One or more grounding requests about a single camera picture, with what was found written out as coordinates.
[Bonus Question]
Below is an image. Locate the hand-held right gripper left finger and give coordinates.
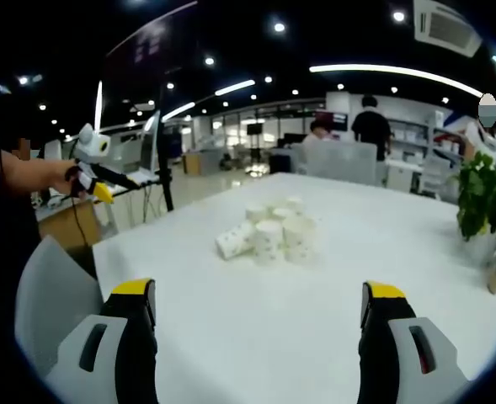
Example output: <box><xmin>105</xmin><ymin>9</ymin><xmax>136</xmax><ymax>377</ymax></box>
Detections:
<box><xmin>45</xmin><ymin>277</ymin><xmax>160</xmax><ymax>404</ymax></box>

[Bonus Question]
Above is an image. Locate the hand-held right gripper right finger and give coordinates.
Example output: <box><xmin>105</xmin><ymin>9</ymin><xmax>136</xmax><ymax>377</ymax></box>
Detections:
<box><xmin>356</xmin><ymin>280</ymin><xmax>472</xmax><ymax>404</ymax></box>

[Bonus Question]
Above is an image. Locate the cluster of white paper cups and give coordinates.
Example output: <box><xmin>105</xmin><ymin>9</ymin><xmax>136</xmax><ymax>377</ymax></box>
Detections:
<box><xmin>215</xmin><ymin>195</ymin><xmax>319</xmax><ymax>267</ymax></box>

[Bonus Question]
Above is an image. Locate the person's left hand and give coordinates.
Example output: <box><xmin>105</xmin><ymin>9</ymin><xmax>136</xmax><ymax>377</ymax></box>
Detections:
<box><xmin>51</xmin><ymin>161</ymin><xmax>83</xmax><ymax>198</ymax></box>

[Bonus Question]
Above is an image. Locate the cardboard box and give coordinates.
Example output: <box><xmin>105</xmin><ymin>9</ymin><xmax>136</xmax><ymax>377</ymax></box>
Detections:
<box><xmin>38</xmin><ymin>200</ymin><xmax>102</xmax><ymax>250</ymax></box>

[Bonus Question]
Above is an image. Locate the black stand pole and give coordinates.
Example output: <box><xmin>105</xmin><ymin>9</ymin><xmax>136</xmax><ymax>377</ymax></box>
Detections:
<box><xmin>157</xmin><ymin>82</ymin><xmax>175</xmax><ymax>212</ymax></box>

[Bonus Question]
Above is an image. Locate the grey chair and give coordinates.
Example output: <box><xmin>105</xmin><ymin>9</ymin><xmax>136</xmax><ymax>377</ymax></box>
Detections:
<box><xmin>13</xmin><ymin>235</ymin><xmax>105</xmax><ymax>380</ymax></box>

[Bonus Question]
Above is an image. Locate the person's dark shirt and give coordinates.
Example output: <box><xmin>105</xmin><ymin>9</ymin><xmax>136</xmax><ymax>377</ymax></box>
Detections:
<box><xmin>0</xmin><ymin>125</ymin><xmax>43</xmax><ymax>304</ymax></box>

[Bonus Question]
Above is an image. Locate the white table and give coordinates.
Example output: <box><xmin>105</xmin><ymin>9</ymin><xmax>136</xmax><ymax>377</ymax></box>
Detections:
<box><xmin>91</xmin><ymin>172</ymin><xmax>496</xmax><ymax>404</ymax></box>

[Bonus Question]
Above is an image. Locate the green potted plant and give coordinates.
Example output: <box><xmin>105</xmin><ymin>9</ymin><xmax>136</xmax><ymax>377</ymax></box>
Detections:
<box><xmin>456</xmin><ymin>151</ymin><xmax>496</xmax><ymax>253</ymax></box>

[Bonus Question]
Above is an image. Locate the white storage shelf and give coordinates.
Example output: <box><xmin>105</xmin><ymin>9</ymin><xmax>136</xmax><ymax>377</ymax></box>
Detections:
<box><xmin>390</xmin><ymin>116</ymin><xmax>436</xmax><ymax>163</ymax></box>

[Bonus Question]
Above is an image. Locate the long ceiling light strip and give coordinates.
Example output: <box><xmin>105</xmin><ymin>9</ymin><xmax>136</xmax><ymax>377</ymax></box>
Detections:
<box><xmin>308</xmin><ymin>63</ymin><xmax>496</xmax><ymax>124</ymax></box>

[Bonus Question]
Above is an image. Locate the ceiling air conditioner unit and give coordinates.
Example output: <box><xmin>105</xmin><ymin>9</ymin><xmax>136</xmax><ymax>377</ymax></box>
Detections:
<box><xmin>413</xmin><ymin>0</ymin><xmax>483</xmax><ymax>59</ymax></box>

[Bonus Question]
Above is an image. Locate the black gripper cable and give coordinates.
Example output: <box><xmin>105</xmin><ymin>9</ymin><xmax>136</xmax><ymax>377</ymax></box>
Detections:
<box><xmin>70</xmin><ymin>194</ymin><xmax>89</xmax><ymax>246</ymax></box>

